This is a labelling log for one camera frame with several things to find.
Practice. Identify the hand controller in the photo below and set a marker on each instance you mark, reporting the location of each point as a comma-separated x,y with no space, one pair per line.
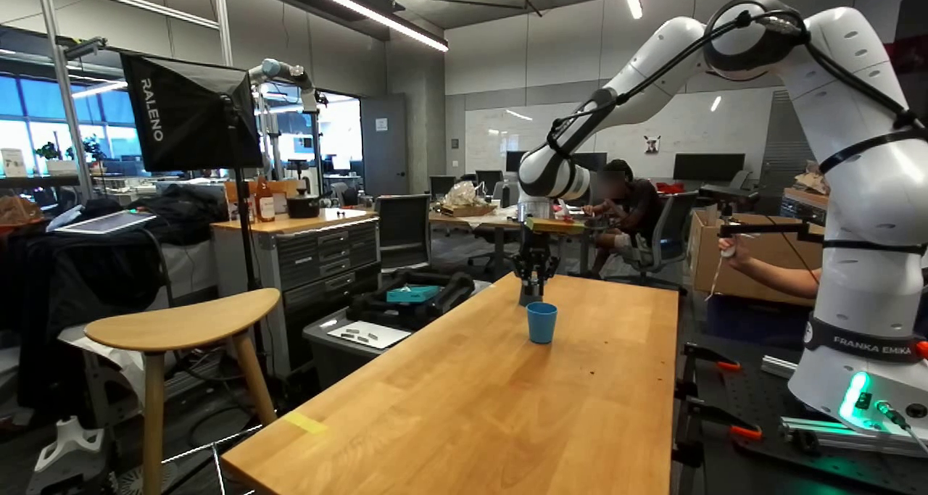
727,248

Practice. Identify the person's forearm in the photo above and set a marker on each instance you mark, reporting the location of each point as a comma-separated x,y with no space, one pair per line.
783,277

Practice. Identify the teal box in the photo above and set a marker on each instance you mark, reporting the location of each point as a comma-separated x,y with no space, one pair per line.
413,293

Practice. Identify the person's hand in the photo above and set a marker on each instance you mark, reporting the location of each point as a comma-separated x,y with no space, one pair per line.
734,252

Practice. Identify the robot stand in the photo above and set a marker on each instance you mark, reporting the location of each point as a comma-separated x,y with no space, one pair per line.
761,473

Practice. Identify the wooden stool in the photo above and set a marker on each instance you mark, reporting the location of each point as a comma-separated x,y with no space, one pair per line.
181,321

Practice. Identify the cardboard box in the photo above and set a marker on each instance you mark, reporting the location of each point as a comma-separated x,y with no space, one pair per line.
768,263

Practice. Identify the amber bottle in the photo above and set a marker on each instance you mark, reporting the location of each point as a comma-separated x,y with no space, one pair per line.
265,204

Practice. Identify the crumpled plastic bag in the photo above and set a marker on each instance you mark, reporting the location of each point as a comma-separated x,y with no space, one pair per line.
467,196

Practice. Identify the row of windows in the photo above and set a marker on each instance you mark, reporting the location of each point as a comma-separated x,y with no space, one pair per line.
43,118

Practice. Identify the short silver bar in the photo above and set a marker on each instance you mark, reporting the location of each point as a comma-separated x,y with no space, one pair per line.
779,366

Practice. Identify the blue bin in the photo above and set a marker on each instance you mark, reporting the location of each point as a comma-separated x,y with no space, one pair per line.
754,317

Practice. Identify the silver laptop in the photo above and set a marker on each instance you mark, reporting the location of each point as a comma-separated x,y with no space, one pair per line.
105,222

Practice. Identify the black softbox light on stand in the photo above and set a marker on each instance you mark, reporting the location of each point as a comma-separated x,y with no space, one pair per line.
188,114

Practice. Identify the row of potted plants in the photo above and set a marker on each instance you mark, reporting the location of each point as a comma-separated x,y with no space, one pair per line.
72,153

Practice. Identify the grey tool cabinet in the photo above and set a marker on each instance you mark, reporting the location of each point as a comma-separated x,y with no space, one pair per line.
326,263

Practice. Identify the grey storage bin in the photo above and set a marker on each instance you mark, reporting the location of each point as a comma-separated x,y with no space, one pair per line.
333,357

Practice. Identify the camera on mount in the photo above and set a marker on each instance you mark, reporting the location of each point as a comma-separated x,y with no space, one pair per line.
768,230

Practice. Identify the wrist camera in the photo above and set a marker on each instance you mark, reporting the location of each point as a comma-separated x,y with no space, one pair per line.
558,226

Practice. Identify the black monitor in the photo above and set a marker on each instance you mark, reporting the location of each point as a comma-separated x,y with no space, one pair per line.
518,160
708,167

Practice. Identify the aluminium frame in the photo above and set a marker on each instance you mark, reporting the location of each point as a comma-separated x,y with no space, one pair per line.
61,96

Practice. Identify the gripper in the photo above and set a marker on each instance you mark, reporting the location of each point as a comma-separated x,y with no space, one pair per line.
536,245

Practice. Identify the person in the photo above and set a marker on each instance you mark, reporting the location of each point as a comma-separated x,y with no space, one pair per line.
638,205

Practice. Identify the aluminium rail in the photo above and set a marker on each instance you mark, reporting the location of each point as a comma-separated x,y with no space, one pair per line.
834,437

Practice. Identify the grey office chair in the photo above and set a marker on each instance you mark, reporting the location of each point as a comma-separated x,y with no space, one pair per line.
670,234

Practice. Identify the small picture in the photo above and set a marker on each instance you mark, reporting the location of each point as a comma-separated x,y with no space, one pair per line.
652,144

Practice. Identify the white paper sheet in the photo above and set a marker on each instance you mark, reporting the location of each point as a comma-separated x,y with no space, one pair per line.
368,333

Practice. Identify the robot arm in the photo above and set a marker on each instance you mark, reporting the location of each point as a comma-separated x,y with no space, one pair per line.
855,190

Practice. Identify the wooden table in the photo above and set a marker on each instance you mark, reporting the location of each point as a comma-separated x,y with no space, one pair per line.
478,221

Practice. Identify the black mesh office chair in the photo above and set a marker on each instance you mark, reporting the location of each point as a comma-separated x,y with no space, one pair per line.
404,230

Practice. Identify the heap of black clothing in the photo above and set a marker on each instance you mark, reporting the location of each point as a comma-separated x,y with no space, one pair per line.
87,277

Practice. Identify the grey door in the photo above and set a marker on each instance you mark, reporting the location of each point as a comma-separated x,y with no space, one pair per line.
384,147

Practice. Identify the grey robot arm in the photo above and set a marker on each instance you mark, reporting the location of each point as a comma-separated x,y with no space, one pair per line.
286,71

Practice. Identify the black pot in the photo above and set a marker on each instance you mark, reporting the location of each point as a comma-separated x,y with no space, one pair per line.
303,205

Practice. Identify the yellow tape strip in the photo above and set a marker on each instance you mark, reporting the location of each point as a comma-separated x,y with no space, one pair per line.
305,423

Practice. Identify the black carrying case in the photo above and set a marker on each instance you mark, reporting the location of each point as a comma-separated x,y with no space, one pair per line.
449,285

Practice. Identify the light blue cup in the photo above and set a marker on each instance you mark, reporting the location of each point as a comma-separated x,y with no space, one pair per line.
541,322

